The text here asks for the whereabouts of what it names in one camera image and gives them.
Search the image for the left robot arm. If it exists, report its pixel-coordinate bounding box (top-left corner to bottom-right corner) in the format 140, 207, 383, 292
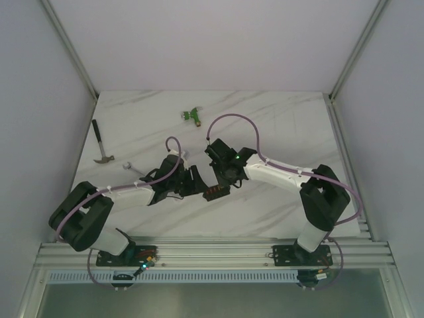
48, 153, 207, 266

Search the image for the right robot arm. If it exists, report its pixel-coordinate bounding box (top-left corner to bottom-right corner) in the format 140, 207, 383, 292
205, 138, 350, 264

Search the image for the silver open-end wrench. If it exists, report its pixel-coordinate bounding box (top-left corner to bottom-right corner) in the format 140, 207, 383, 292
123, 162, 144, 177

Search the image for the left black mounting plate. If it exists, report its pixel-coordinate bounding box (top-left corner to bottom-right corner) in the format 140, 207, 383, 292
96, 245, 157, 267

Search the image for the black mounting plate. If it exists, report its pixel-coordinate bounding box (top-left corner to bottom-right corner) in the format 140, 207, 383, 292
270, 242, 333, 267
96, 245, 157, 267

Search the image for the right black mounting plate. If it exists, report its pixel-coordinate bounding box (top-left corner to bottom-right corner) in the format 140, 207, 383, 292
270, 242, 333, 267

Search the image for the claw hammer black handle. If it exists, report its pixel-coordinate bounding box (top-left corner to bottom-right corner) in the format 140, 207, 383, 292
91, 119, 115, 164

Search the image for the white slotted cable duct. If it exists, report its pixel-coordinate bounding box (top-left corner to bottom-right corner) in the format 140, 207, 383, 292
46, 270, 300, 285

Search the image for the left aluminium frame post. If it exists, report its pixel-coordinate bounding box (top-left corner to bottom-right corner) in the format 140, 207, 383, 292
40, 0, 99, 102

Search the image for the aluminium frame post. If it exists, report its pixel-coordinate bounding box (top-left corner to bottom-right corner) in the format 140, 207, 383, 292
40, 0, 99, 102
329, 0, 391, 102

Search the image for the right aluminium frame post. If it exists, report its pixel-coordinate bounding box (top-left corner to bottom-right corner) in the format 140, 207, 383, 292
329, 0, 391, 102

